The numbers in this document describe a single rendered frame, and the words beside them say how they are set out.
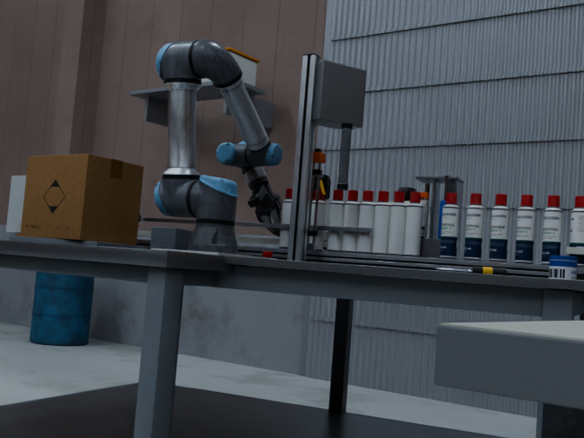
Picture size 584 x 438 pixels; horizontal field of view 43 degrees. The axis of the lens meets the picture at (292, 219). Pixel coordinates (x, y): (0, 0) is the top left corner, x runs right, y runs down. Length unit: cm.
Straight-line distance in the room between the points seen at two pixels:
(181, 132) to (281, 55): 428
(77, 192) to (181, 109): 42
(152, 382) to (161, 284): 23
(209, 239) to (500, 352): 185
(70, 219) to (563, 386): 215
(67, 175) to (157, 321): 83
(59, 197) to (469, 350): 217
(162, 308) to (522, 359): 145
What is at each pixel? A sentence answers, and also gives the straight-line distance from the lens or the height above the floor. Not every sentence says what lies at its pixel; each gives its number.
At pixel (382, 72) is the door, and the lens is 583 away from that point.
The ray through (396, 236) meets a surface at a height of 94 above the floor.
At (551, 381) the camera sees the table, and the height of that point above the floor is 76.
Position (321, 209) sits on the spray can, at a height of 102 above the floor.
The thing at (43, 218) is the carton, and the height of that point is 91.
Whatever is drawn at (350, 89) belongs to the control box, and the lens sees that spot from 241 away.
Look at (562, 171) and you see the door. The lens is 512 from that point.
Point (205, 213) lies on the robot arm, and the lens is 219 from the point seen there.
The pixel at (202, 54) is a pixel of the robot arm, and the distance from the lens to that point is 225.
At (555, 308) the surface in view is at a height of 77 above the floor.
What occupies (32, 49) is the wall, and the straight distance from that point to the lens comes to 929.
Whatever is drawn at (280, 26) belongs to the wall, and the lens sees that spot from 661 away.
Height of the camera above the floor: 80
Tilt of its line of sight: 4 degrees up
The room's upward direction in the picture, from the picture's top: 4 degrees clockwise
